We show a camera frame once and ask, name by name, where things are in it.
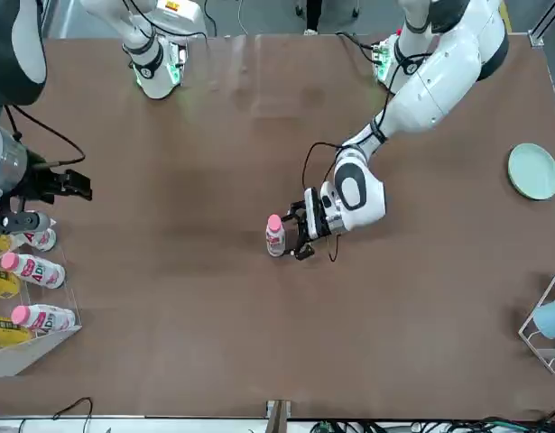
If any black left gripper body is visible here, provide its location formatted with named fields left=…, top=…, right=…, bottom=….
left=296, top=205, right=336, bottom=243

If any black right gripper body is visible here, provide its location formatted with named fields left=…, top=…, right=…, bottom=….
left=14, top=155, right=66, bottom=204

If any white drink bottle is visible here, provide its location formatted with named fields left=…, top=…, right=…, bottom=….
left=264, top=225, right=287, bottom=259

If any white bottle with pink cap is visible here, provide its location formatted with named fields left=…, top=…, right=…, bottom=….
left=10, top=304, right=77, bottom=334
left=0, top=252, right=66, bottom=290
left=19, top=225, right=58, bottom=253

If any clear acrylic bottle shelf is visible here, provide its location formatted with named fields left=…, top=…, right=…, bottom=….
left=0, top=216, right=84, bottom=379

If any person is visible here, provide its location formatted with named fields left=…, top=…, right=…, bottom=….
left=301, top=0, right=326, bottom=36

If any white control box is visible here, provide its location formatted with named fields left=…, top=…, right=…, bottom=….
left=155, top=0, right=208, bottom=38

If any pale green plate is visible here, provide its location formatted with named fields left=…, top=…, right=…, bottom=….
left=506, top=143, right=555, bottom=201

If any white side table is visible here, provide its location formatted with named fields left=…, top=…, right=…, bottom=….
left=0, top=418, right=268, bottom=433

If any light blue cup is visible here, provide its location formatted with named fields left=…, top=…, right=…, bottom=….
left=532, top=297, right=555, bottom=341

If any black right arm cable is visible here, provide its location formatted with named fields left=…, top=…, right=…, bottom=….
left=1, top=104, right=88, bottom=169

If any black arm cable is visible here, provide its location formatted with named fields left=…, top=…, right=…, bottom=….
left=301, top=101, right=395, bottom=263
left=1, top=104, right=88, bottom=169

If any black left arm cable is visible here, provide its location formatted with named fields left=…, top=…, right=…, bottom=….
left=301, top=101, right=395, bottom=263

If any aluminium frame post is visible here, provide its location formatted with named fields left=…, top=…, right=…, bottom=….
left=265, top=399, right=291, bottom=433

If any black left base cable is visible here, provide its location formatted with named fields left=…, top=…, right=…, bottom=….
left=334, top=30, right=398, bottom=94

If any black adapter cable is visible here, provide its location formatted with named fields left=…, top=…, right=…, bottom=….
left=52, top=396, right=95, bottom=433

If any wire cup rack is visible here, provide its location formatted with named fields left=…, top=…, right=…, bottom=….
left=518, top=273, right=555, bottom=375

